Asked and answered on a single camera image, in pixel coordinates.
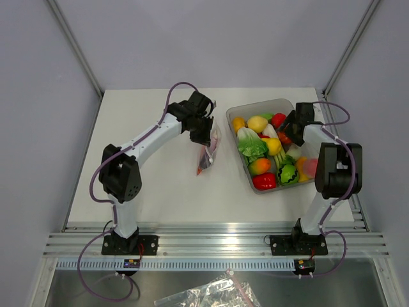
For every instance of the aluminium mounting rail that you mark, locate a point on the aluminium mounting rail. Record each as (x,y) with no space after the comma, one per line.
(213,240)

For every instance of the spare clear plastic bags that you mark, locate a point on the spare clear plastic bags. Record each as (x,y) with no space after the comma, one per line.
(226,290)

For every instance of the toy red apple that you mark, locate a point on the toy red apple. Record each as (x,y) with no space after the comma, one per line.
(278,119)

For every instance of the white slotted cable duct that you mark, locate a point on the white slotted cable duct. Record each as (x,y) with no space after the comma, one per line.
(161,264)

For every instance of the toy white radish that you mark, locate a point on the toy white radish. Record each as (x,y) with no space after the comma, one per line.
(269,131)

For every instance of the toy red bell pepper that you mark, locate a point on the toy red bell pepper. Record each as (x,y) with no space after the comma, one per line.
(265,181)

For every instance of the toy orange fruit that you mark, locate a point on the toy orange fruit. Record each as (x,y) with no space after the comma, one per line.
(238,123)

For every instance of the toy mango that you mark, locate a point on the toy mango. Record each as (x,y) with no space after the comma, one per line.
(259,166)

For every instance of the toy green vegetable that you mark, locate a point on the toy green vegetable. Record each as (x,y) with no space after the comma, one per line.
(267,116)

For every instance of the toy white onion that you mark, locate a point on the toy white onion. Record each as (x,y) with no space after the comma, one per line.
(294,152)

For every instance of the toy napa cabbage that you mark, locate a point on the toy napa cabbage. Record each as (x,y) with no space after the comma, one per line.
(250,145)

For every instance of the toy yellow pear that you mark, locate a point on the toy yellow pear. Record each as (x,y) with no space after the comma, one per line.
(257,123)

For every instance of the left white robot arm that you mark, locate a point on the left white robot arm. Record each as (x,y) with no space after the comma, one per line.
(120,174)

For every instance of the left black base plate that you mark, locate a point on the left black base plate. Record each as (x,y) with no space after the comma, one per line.
(146,245)

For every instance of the toy pink peach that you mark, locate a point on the toy pink peach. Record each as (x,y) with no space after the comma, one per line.
(309,167)

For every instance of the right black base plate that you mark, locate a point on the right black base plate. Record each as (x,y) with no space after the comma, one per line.
(306,245)

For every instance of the clear dotted zip bag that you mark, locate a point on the clear dotted zip bag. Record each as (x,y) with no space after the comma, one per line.
(215,137)

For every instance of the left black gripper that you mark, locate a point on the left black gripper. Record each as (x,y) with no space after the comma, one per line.
(204,139)

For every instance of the toy carrot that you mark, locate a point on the toy carrot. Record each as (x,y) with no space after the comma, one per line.
(204,162)

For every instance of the grey plastic food tray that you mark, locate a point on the grey plastic food tray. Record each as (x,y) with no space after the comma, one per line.
(270,160)

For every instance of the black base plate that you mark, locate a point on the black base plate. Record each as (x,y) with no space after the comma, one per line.
(146,245)
(306,245)

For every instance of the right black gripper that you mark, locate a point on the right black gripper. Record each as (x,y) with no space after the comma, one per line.
(291,119)

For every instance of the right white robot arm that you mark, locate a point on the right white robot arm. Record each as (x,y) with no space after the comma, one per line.
(338,176)

